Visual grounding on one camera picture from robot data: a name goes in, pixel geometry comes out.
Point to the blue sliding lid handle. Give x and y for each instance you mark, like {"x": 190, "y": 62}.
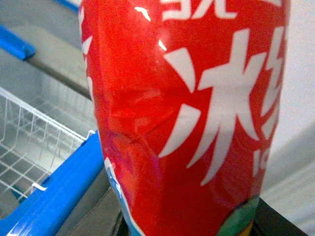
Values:
{"x": 15, "y": 45}

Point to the white wire basket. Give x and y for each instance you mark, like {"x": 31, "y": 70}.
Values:
{"x": 32, "y": 146}

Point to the glass sliding freezer lid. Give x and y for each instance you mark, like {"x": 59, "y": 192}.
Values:
{"x": 52, "y": 28}

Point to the white chest freezer blue rim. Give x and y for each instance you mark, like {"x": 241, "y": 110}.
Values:
{"x": 78, "y": 199}

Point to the red iced tea bottle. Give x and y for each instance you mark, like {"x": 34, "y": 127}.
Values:
{"x": 186, "y": 98}

